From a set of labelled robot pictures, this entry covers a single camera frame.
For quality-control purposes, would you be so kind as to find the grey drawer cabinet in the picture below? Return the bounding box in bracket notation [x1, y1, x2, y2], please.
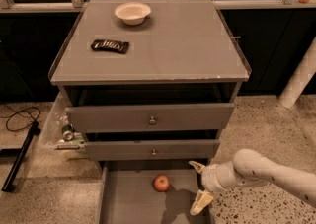
[49, 0, 251, 169]

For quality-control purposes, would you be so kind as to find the white paper bowl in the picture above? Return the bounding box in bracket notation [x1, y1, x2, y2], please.
[115, 2, 151, 26]

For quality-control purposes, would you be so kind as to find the clear plastic trash bin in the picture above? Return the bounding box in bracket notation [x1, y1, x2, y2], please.
[39, 94, 87, 159]

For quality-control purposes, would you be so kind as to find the grey top drawer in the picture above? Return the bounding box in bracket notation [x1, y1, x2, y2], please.
[65, 103, 234, 133]

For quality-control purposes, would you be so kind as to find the grey bottom drawer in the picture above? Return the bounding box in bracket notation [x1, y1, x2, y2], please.
[96, 166, 215, 224]

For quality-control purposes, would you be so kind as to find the white cylindrical post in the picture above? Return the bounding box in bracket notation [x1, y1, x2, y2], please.
[279, 37, 316, 108]

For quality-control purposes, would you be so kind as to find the grey middle drawer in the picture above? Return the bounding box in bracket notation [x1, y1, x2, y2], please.
[85, 139, 219, 161]

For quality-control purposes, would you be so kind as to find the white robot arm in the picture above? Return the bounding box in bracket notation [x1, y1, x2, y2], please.
[189, 149, 316, 216]

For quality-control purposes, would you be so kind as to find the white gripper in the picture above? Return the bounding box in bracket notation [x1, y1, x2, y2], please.
[189, 161, 237, 216]

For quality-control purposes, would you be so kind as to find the grey drawer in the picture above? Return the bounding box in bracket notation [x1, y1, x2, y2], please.
[65, 103, 234, 133]
[96, 166, 215, 224]
[85, 139, 219, 161]

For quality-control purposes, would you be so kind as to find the red apple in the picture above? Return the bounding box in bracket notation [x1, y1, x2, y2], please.
[153, 175, 170, 192]

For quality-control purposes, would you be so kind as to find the green soda can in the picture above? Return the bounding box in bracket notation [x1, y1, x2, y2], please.
[62, 124, 74, 141]

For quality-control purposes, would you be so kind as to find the black candy bar wrapper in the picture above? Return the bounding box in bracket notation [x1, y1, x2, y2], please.
[91, 39, 129, 54]

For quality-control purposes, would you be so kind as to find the black metal stand bar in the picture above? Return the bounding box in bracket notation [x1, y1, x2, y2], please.
[1, 121, 40, 192]

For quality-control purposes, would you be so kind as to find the black cable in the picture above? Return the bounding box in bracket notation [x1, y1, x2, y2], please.
[0, 103, 42, 133]

